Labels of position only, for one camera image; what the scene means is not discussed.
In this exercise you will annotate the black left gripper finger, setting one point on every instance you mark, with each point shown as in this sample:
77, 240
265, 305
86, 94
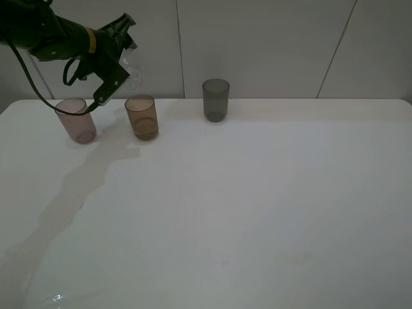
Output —
118, 27

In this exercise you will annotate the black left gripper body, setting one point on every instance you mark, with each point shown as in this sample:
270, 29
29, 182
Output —
103, 55

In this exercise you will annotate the clear plastic water bottle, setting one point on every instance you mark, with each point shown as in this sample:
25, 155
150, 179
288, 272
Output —
127, 61

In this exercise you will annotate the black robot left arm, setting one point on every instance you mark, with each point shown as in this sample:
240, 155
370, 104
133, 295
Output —
34, 27

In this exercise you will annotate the brown translucent cup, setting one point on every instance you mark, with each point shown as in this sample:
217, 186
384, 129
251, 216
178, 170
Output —
142, 116

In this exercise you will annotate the pink translucent cup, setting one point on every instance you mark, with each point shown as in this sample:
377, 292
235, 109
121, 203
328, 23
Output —
81, 129

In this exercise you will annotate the grey translucent cup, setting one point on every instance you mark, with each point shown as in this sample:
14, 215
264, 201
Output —
215, 99

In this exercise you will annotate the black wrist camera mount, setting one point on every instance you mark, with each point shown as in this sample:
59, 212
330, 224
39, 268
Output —
111, 83

